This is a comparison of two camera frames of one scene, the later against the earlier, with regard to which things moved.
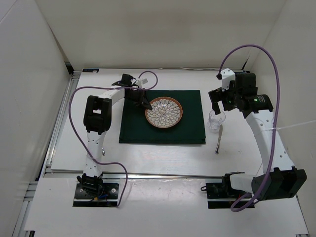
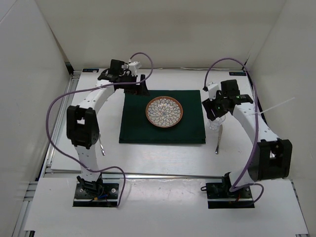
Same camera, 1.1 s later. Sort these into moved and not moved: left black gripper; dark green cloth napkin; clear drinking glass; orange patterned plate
Moved: left black gripper
Not moved: dark green cloth napkin; clear drinking glass; orange patterned plate
